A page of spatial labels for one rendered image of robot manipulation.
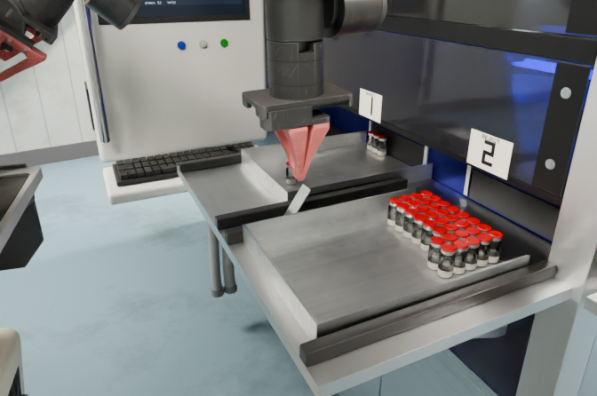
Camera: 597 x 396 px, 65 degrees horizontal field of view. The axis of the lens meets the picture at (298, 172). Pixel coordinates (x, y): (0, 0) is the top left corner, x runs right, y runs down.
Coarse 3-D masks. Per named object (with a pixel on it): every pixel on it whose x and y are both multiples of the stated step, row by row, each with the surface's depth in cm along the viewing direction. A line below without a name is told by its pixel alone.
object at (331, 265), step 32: (256, 224) 76; (288, 224) 78; (320, 224) 81; (352, 224) 82; (384, 224) 82; (256, 256) 71; (288, 256) 73; (320, 256) 73; (352, 256) 73; (384, 256) 73; (416, 256) 73; (288, 288) 60; (320, 288) 65; (352, 288) 65; (384, 288) 65; (416, 288) 65; (448, 288) 61; (320, 320) 59; (352, 320) 56
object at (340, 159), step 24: (336, 144) 118; (360, 144) 121; (264, 168) 106; (312, 168) 106; (336, 168) 106; (360, 168) 106; (384, 168) 106; (408, 168) 97; (432, 168) 100; (288, 192) 86; (312, 192) 89
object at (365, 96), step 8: (360, 88) 106; (360, 96) 106; (368, 96) 103; (376, 96) 101; (360, 104) 107; (368, 104) 104; (376, 104) 101; (360, 112) 107; (368, 112) 104; (376, 112) 102; (376, 120) 102
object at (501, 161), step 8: (472, 136) 78; (480, 136) 76; (488, 136) 74; (472, 144) 78; (480, 144) 76; (496, 144) 73; (504, 144) 72; (512, 144) 71; (472, 152) 78; (480, 152) 77; (496, 152) 74; (504, 152) 72; (472, 160) 78; (480, 160) 77; (488, 160) 75; (496, 160) 74; (504, 160) 72; (480, 168) 77; (488, 168) 76; (496, 168) 74; (504, 168) 73; (504, 176) 73
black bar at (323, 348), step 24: (552, 264) 67; (480, 288) 62; (504, 288) 63; (408, 312) 58; (432, 312) 58; (456, 312) 60; (336, 336) 54; (360, 336) 54; (384, 336) 56; (312, 360) 52
